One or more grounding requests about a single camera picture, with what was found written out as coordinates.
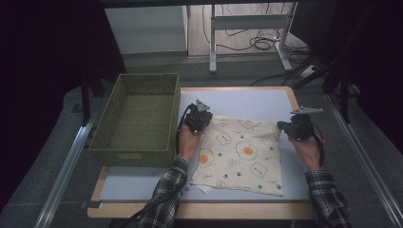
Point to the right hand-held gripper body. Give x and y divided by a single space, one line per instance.
302 126

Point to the person's right hand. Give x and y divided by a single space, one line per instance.
309 153

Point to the dark curtain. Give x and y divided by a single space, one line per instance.
374 57
41 63

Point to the black metal stand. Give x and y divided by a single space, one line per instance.
344 101
85 101

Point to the black tape piece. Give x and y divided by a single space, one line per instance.
92 204

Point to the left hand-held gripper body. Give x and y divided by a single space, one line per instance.
198 118

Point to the white power strip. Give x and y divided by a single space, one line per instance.
306 72

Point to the aluminium rail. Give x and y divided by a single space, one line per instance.
63 174
364 158

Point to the cream egg print cloth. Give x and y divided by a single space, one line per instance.
240 164

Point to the white cabinet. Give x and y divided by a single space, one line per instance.
145 30

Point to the person's left hand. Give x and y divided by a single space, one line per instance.
187 144

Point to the green woven plastic basket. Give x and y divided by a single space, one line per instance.
139 126

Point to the white metal desk frame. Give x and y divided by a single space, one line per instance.
248 22

